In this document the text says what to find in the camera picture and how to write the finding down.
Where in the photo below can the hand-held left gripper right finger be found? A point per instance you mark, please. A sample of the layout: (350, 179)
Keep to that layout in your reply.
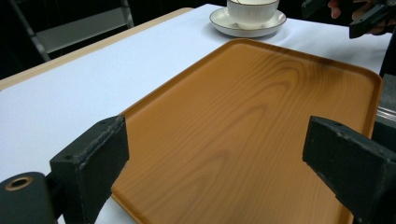
(355, 168)

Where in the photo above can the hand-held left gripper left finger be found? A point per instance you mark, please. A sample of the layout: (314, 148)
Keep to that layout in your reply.
(90, 161)

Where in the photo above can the white ribbed cup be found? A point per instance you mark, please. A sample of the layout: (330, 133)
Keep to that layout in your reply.
(252, 14)

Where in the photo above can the white saucer with dark rim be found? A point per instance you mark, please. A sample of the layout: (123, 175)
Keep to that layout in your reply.
(222, 22)

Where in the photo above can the brown wooden tray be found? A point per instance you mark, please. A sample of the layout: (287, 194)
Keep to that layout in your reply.
(249, 130)

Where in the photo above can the white table cover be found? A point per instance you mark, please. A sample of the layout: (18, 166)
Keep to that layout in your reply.
(93, 93)

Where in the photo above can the grey folding chair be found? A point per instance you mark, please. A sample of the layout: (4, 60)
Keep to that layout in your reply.
(81, 34)

